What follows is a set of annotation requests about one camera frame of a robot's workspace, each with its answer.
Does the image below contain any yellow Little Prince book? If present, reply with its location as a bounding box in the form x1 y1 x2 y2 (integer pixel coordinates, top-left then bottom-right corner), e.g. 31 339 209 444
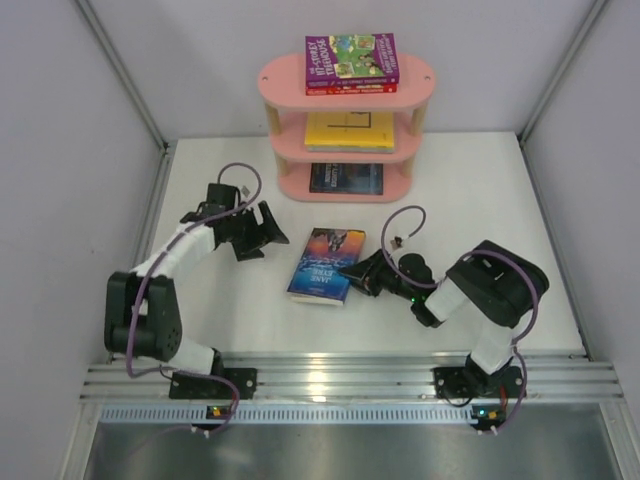
304 111 395 147

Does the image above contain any blue Jane Eyre book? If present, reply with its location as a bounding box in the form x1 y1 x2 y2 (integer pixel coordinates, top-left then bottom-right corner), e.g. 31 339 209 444
287 227 366 306

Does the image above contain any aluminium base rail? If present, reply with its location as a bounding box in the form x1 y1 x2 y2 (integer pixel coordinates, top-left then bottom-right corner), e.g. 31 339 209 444
79 139 626 431

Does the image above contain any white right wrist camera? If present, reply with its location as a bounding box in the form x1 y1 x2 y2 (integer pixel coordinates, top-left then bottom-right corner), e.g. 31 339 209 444
390 236 406 250

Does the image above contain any pale green hardcover book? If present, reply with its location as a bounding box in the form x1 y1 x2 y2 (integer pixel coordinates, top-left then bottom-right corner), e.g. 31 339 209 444
305 145 395 154

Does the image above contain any dark blue book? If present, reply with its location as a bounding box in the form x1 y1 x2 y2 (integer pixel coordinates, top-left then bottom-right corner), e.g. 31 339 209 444
309 163 384 195

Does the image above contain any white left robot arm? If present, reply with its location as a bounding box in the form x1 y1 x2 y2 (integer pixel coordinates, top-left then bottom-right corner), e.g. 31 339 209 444
103 183 289 397

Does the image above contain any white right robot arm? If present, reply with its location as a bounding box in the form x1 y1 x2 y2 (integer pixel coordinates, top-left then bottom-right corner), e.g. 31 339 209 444
339 240 549 397

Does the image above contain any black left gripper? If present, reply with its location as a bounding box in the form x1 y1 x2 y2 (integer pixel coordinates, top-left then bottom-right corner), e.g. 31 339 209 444
226 202 287 261

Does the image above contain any red treehouse book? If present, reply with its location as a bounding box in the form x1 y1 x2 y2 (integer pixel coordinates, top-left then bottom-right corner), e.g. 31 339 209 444
305 84 398 96

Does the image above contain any pink three-tier shelf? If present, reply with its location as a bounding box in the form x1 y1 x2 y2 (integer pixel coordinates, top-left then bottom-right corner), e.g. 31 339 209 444
257 53 436 203

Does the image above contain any purple treehouse book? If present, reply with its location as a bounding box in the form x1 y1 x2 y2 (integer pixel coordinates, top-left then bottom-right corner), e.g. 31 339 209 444
305 33 400 89

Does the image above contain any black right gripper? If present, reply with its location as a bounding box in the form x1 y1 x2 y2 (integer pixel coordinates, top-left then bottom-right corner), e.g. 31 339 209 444
339 248 418 302

